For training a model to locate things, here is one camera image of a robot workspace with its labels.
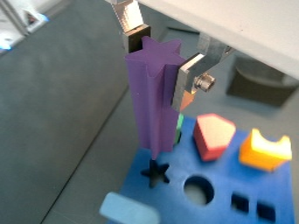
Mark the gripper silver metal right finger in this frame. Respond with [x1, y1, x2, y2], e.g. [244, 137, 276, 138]
[173, 33, 234, 111]

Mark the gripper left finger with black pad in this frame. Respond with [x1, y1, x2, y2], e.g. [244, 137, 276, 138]
[106, 0, 151, 53]

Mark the purple star prism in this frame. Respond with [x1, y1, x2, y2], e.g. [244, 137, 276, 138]
[126, 36, 185, 159]

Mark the black curved fixture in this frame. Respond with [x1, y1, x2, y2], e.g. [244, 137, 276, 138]
[228, 57, 299, 107]

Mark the blue peg board block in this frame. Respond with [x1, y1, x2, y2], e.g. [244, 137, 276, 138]
[121, 117, 296, 224]

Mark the green hexagon peg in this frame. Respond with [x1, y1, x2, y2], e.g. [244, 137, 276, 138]
[174, 114, 185, 144]

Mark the red pentagon peg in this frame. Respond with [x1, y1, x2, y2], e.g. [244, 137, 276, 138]
[193, 114, 237, 161]

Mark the yellow orange crescent peg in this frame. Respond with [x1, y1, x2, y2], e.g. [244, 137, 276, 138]
[238, 128, 293, 172]

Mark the large light blue peg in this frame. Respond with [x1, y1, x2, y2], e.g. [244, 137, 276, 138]
[99, 192, 162, 224]

